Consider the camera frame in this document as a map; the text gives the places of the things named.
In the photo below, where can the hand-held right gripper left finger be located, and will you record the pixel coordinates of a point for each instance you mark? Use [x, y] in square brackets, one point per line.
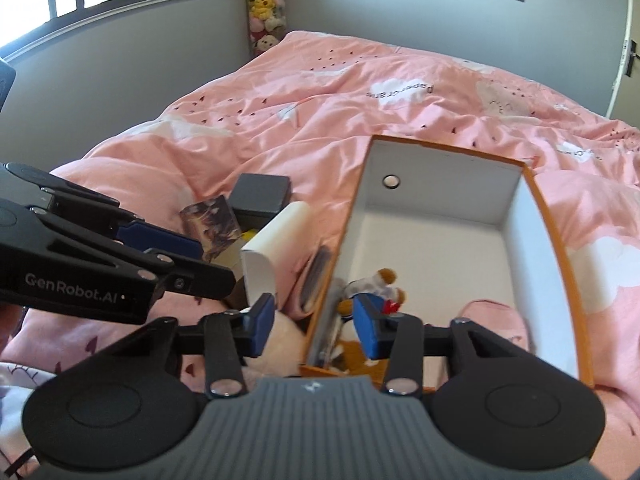
[262, 327]

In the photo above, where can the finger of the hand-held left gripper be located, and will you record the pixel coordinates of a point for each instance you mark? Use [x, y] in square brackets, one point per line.
[150, 236]
[200, 280]

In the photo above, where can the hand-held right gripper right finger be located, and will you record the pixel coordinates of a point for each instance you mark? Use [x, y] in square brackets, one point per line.
[367, 332]

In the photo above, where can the white plush toy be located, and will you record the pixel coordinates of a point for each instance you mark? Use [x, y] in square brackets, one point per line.
[285, 345]

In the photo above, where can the white rounded box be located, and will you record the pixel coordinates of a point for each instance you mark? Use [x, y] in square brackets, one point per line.
[280, 240]

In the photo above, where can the orange cardboard box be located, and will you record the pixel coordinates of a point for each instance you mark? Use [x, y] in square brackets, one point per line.
[440, 245]

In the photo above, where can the pink case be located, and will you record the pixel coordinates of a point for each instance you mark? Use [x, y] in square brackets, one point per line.
[492, 320]

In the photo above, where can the brown and white stuffed toy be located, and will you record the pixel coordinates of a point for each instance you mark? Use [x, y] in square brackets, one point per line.
[385, 280]

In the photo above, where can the dark patterned box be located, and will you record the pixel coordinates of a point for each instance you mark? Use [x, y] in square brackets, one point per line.
[212, 225]

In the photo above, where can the heart-print white cloth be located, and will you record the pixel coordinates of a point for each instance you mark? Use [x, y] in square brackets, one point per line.
[20, 375]

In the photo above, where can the dark grey square box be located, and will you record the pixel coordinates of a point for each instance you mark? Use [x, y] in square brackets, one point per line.
[262, 192]

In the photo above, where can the pink printed blanket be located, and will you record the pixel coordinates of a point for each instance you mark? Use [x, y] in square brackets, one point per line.
[350, 100]

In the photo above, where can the stack of plush toys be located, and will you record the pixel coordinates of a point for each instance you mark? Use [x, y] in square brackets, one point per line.
[265, 5]

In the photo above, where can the cream door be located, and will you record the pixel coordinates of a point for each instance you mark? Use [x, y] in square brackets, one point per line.
[630, 105]

